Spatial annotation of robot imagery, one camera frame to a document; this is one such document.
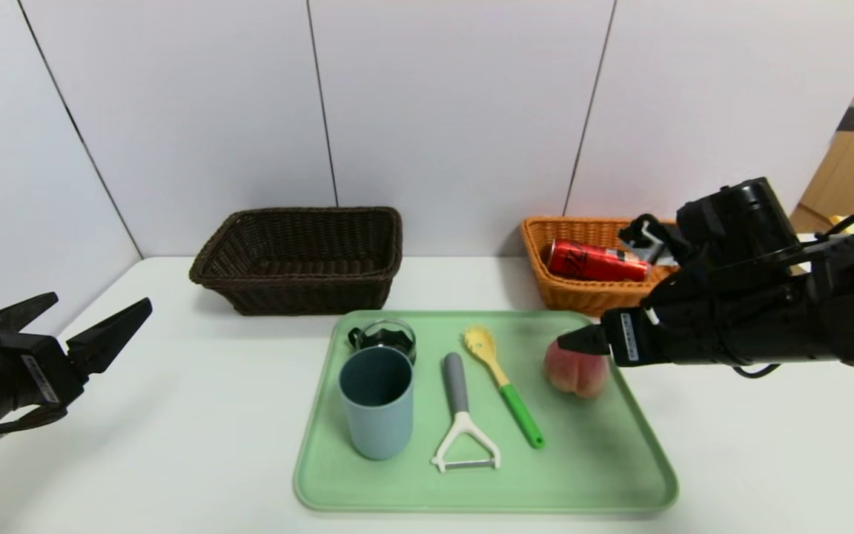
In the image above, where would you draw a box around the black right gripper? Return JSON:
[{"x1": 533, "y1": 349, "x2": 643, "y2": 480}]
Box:
[{"x1": 556, "y1": 276, "x2": 722, "y2": 367}]

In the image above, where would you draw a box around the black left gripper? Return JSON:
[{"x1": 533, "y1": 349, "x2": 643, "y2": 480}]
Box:
[{"x1": 0, "y1": 291, "x2": 153, "y2": 436}]

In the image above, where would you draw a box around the pink peach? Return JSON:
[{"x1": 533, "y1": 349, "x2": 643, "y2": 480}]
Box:
[{"x1": 544, "y1": 337, "x2": 610, "y2": 398}]

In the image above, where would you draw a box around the red soda can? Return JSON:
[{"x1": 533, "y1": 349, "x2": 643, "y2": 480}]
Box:
[{"x1": 546, "y1": 239, "x2": 651, "y2": 283}]

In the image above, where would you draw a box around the blue plastic cup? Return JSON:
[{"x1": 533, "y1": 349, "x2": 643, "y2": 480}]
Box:
[{"x1": 338, "y1": 346, "x2": 414, "y2": 461}]

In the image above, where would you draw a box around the orange wicker basket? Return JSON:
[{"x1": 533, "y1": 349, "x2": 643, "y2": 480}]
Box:
[{"x1": 520, "y1": 217, "x2": 683, "y2": 318}]

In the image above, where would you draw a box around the dark brown wicker basket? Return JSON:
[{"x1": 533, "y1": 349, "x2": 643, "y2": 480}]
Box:
[{"x1": 188, "y1": 206, "x2": 403, "y2": 317}]

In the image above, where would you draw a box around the light green plastic tray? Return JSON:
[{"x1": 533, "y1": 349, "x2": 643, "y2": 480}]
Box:
[{"x1": 294, "y1": 310, "x2": 679, "y2": 512}]

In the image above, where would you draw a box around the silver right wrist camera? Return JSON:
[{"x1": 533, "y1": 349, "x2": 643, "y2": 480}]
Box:
[{"x1": 618, "y1": 215, "x2": 683, "y2": 268}]

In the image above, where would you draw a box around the grey handled white peeler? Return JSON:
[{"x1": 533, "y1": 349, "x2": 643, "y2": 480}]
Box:
[{"x1": 431, "y1": 352, "x2": 502, "y2": 473}]

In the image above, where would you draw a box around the small glass cup black handle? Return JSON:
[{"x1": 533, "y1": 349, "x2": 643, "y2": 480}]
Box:
[{"x1": 348, "y1": 320, "x2": 417, "y2": 366}]

